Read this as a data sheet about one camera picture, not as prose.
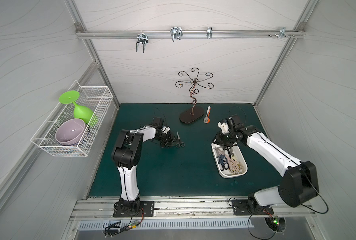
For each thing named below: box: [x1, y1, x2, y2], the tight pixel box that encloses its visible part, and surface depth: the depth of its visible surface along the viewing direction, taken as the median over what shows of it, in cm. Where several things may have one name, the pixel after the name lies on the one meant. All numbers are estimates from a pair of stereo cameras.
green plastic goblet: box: [58, 90, 99, 126], surface depth 63 cm
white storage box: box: [211, 142, 248, 179], surface depth 90 cm
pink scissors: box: [224, 154, 242, 175], surface depth 88 cm
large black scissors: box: [175, 130, 186, 148], surface depth 99 cm
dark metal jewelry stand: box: [175, 67, 215, 124], surface depth 97 cm
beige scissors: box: [230, 160, 245, 175], surface depth 87 cm
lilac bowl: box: [55, 118, 86, 146], surface depth 62 cm
